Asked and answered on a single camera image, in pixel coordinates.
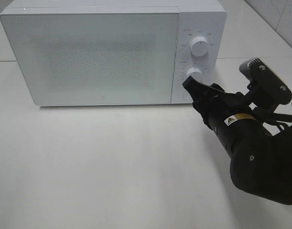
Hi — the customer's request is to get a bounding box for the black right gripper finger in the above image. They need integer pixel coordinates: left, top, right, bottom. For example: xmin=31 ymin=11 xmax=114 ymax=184
xmin=182 ymin=76 xmax=209 ymax=104

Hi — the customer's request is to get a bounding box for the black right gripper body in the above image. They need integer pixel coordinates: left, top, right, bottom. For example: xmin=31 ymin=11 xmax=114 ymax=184
xmin=192 ymin=83 xmax=243 ymax=126

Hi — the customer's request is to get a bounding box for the round white door release button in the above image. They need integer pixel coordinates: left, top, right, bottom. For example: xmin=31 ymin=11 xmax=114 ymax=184
xmin=182 ymin=91 xmax=192 ymax=103

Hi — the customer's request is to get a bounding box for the white microwave door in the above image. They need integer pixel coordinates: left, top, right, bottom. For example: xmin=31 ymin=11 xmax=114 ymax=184
xmin=1 ymin=13 xmax=179 ymax=106

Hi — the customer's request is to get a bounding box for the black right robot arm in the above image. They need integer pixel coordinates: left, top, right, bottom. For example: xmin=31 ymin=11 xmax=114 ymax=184
xmin=183 ymin=77 xmax=292 ymax=205

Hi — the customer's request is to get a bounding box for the white lower microwave knob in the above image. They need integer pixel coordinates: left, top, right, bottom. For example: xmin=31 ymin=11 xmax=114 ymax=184
xmin=186 ymin=67 xmax=203 ymax=83

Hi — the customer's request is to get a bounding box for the white microwave knob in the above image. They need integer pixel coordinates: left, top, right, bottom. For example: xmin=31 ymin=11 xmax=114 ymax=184
xmin=189 ymin=36 xmax=209 ymax=57
xmin=186 ymin=67 xmax=203 ymax=83

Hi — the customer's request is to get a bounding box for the white upper microwave knob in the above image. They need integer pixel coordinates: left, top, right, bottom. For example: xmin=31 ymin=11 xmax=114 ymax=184
xmin=189 ymin=36 xmax=209 ymax=57

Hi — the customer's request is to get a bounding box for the white microwave oven body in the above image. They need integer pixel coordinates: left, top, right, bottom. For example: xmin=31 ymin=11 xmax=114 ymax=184
xmin=0 ymin=0 xmax=227 ymax=104

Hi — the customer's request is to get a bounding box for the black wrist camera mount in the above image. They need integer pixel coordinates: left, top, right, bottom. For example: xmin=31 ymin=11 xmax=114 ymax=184
xmin=239 ymin=58 xmax=292 ymax=111

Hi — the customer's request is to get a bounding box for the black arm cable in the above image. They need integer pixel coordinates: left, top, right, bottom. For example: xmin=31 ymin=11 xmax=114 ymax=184
xmin=255 ymin=97 xmax=292 ymax=131

